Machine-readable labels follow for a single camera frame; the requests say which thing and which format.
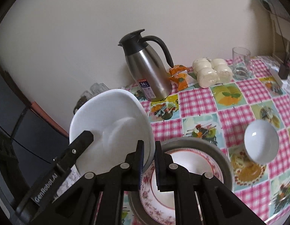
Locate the black power adapter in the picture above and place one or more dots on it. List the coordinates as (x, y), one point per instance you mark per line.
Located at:
(283, 71)

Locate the pale blue bowl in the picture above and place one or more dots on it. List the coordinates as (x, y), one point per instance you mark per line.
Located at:
(107, 121)
(261, 143)

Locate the large steel bowl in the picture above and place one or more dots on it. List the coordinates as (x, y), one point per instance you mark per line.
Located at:
(226, 166)

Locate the clear glass mug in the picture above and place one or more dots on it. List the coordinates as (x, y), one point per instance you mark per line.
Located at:
(240, 58)

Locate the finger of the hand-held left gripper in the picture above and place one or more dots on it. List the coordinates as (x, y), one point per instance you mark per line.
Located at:
(45, 187)

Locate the orange snack packet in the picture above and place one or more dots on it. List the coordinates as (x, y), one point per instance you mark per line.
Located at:
(182, 79)

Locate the clear glass tumbler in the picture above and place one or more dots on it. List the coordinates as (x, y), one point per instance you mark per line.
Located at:
(99, 89)

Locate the dark brown-edged furniture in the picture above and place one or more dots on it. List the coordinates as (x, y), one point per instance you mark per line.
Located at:
(30, 126)

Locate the steel thermos jug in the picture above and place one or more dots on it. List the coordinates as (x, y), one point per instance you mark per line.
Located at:
(149, 75)

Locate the white power strip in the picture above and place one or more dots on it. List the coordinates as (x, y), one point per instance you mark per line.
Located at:
(276, 75)

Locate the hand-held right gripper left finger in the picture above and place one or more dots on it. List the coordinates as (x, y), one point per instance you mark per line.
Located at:
(141, 164)

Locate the grey printed bag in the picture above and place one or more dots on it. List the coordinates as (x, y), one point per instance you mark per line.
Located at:
(276, 7)

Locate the bag of white buns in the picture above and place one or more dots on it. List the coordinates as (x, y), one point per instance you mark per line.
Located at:
(208, 75)

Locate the pink floral rim plate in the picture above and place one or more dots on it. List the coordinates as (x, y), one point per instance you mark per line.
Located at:
(146, 185)

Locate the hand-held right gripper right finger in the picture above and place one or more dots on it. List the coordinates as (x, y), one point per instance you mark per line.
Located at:
(157, 168)

